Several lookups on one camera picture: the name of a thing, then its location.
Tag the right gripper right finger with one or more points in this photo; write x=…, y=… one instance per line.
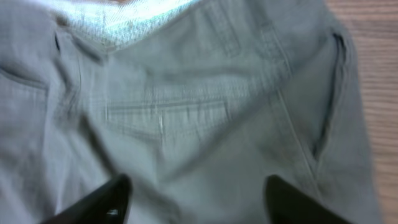
x=287, y=205

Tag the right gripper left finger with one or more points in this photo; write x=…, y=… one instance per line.
x=106, y=205

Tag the grey shorts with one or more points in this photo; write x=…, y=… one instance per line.
x=197, y=114

